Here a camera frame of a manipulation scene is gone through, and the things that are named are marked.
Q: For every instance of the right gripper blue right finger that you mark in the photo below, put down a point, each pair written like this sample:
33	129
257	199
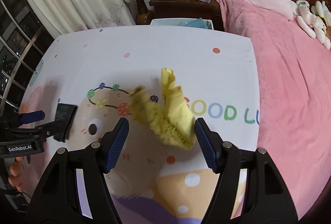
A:
210	144

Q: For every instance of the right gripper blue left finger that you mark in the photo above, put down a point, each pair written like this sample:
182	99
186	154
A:
113	143

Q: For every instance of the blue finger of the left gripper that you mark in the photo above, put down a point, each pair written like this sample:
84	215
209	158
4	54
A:
32	117
54	128

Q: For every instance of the black packet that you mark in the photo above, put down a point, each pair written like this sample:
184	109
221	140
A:
66	114

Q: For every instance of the yellow wrapper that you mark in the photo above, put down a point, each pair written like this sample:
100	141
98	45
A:
172	122

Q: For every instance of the person's left hand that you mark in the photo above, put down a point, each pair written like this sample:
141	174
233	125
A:
15	179

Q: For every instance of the cartoon printed tablecloth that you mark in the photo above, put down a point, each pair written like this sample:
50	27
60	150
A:
159	78

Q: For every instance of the metal window grille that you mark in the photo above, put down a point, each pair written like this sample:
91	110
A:
24	40

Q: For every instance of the pink bed blanket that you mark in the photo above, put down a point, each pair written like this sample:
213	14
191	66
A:
294	81

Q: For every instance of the white storage bin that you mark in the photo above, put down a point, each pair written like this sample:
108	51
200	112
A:
187	22

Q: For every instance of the wooden nightstand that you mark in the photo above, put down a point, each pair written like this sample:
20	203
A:
194	9

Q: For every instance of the white plush toy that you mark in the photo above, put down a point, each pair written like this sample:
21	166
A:
314	20

